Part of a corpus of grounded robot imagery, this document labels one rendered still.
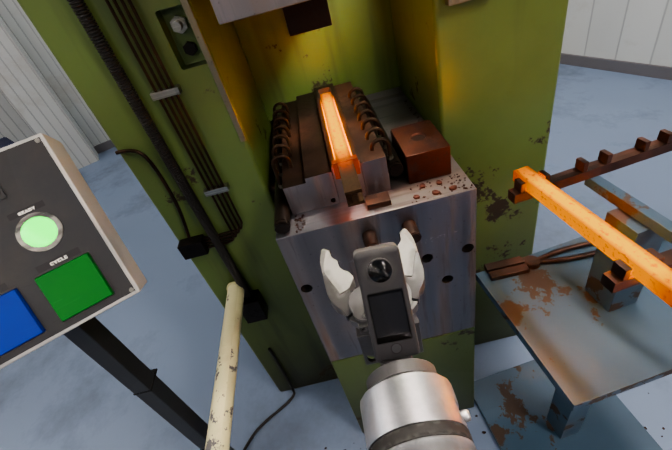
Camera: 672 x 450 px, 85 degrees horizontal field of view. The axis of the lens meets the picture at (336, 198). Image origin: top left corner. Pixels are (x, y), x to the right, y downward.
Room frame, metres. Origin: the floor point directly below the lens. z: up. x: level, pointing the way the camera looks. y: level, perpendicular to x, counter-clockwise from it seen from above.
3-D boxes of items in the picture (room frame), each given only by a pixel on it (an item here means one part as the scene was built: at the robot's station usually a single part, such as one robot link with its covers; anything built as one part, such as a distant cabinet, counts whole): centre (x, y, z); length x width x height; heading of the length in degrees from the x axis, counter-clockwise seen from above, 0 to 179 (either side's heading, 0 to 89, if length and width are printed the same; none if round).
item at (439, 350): (0.79, -0.07, 0.23); 0.56 x 0.38 x 0.47; 178
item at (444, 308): (0.79, -0.07, 0.69); 0.56 x 0.38 x 0.45; 178
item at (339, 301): (0.29, 0.02, 1.00); 0.09 x 0.05 x 0.02; 25
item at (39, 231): (0.48, 0.43, 1.09); 0.05 x 0.03 x 0.04; 88
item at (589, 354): (0.39, -0.47, 0.64); 0.40 x 0.30 x 0.02; 94
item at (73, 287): (0.43, 0.41, 1.01); 0.07 x 0.05 x 0.07; 113
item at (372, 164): (0.78, -0.02, 0.96); 0.42 x 0.20 x 0.09; 178
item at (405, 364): (0.23, -0.02, 0.97); 0.12 x 0.08 x 0.09; 178
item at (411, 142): (0.63, -0.19, 0.95); 0.12 x 0.09 x 0.07; 178
